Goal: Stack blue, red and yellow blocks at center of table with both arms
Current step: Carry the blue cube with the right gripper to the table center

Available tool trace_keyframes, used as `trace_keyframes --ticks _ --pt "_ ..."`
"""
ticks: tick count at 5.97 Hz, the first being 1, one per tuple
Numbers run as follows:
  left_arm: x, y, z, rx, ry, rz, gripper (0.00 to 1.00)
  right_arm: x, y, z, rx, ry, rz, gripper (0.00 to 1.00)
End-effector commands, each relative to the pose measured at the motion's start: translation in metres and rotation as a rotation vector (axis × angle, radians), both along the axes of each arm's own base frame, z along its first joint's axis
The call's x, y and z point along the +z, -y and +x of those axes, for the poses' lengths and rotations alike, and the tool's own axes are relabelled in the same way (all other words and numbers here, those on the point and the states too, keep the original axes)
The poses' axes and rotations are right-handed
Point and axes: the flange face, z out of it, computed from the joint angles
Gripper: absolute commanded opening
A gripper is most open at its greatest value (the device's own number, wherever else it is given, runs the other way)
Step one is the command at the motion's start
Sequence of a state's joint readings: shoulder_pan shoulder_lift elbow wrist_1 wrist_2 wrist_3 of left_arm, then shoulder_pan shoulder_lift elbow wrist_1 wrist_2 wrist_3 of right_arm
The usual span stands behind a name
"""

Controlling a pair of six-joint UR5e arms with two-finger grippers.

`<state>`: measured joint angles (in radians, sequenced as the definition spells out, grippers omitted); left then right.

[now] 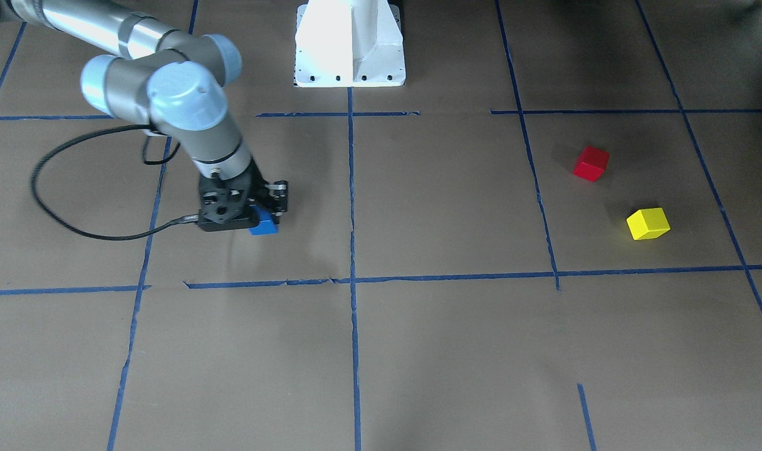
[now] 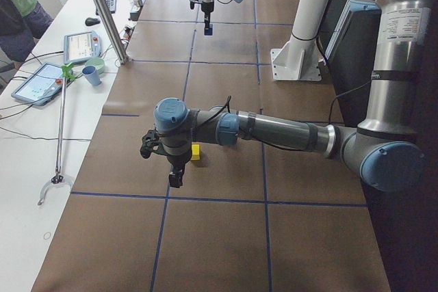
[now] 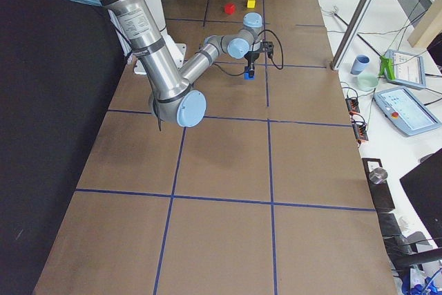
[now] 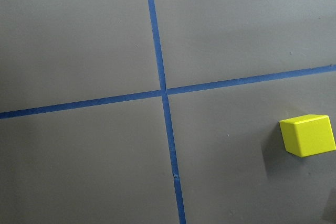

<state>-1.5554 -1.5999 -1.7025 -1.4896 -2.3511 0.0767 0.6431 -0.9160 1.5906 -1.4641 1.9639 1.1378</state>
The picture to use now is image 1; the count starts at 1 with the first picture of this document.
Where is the red wooden block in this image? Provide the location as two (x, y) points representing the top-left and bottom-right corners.
(572, 146), (610, 182)

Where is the yellow wooden block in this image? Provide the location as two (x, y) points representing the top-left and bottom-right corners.
(625, 207), (671, 241)

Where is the blue wooden block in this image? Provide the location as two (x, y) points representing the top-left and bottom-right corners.
(248, 205), (278, 236)

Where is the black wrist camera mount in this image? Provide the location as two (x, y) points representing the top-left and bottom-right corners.
(197, 188), (258, 232)

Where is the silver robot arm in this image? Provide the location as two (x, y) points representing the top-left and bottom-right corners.
(0, 1), (288, 226)

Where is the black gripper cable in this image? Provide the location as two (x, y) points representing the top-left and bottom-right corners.
(31, 124), (201, 241)

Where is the white pedestal column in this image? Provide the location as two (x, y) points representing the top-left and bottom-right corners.
(293, 1), (407, 88)

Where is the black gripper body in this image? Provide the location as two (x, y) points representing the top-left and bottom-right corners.
(198, 165), (275, 222)

